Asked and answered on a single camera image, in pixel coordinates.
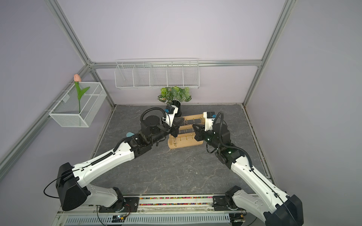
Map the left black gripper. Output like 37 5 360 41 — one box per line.
149 117 184 145

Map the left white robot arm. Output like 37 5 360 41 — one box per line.
54 115 184 212

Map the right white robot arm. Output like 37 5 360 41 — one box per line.
193 123 304 226

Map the wooden jewelry display stand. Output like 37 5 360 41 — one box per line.
168 114 205 149

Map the teal small shovel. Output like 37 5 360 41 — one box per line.
126 132 135 137

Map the potted green plant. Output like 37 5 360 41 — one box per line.
157 86 192 117

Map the pink artificial tulip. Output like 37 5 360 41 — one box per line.
74 74 90 113

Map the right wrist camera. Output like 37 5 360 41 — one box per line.
203 112 216 131

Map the white wire wall shelf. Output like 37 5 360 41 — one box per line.
115 58 200 89

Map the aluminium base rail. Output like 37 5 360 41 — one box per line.
56 193 292 218

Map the white mesh wall basket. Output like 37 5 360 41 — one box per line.
49 82 107 128

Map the white slotted cable duct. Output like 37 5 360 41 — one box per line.
64 213 231 226

